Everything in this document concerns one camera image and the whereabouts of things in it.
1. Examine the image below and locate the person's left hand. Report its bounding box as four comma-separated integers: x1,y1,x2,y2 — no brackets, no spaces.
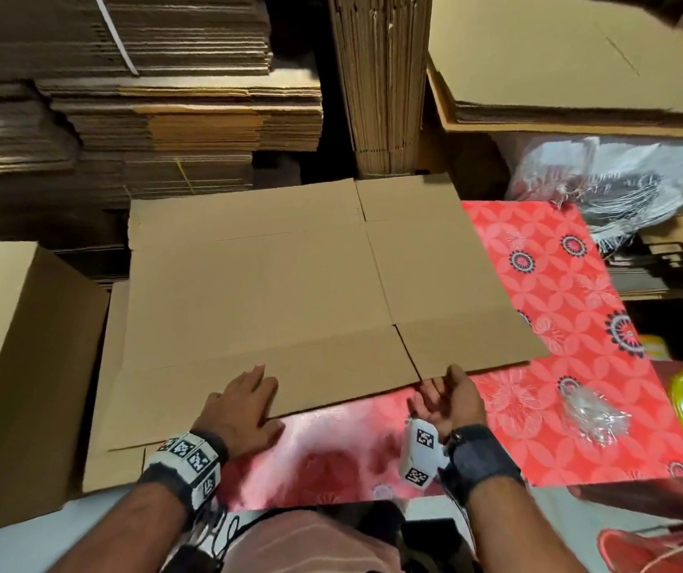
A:
189,364,286,461

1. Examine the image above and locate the person's right hand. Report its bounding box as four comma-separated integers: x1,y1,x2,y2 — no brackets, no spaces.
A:
407,362,489,442

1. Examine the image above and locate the low pile of cardboard sheets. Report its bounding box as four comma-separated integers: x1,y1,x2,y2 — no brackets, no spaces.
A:
610,214,683,299

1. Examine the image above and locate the yellow-tied cardboard bundle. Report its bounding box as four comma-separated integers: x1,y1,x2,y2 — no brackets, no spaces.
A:
330,0,435,177

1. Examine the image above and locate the wall of cardboard stacks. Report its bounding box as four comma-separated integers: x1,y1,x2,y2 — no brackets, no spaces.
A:
0,0,325,251

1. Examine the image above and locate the person's right forearm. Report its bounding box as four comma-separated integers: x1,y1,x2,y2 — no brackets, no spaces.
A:
466,474,558,573

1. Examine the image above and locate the person's left forearm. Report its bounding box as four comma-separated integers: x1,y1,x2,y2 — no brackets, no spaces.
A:
49,481,188,573

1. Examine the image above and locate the crumpled clear tape piece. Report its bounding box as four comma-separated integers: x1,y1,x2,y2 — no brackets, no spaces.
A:
560,381,635,449

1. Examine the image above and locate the red patterned table cloth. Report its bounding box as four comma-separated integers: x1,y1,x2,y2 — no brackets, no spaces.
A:
216,199,683,511

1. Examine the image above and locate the red plastic stool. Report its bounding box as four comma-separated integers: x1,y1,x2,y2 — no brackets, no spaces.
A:
574,357,683,526

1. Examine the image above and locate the white woven sack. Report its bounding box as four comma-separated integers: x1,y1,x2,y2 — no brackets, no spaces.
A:
506,137,683,251

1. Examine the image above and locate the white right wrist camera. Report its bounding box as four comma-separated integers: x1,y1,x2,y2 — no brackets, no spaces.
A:
399,417,448,488

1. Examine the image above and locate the black right wrist strap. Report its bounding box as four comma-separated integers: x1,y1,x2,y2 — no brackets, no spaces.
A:
437,423,525,509

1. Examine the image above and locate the black wrist strap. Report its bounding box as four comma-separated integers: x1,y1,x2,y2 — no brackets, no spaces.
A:
437,423,525,509
139,429,229,514

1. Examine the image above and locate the black left wrist strap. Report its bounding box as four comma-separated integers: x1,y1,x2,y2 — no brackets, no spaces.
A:
139,429,229,514

